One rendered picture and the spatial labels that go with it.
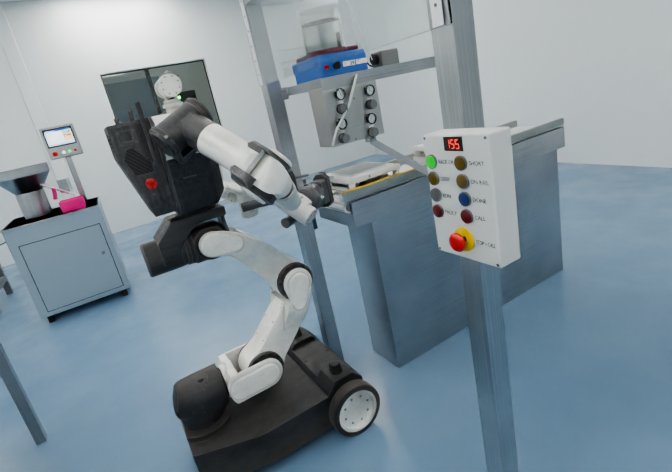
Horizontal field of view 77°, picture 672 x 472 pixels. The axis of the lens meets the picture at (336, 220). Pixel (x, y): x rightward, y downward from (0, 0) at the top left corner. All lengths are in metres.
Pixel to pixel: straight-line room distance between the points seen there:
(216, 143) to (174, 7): 5.59
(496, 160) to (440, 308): 1.31
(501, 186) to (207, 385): 1.21
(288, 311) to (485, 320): 0.78
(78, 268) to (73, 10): 3.70
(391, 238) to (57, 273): 2.69
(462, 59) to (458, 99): 0.07
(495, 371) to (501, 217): 0.45
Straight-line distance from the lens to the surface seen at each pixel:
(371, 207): 1.61
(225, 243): 1.45
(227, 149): 1.10
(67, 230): 3.68
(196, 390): 1.65
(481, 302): 1.05
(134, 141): 1.36
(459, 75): 0.90
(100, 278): 3.76
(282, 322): 1.65
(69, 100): 6.36
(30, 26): 6.50
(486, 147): 0.80
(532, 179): 2.36
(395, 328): 1.90
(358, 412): 1.71
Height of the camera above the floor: 1.21
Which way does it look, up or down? 17 degrees down
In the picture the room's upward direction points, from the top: 12 degrees counter-clockwise
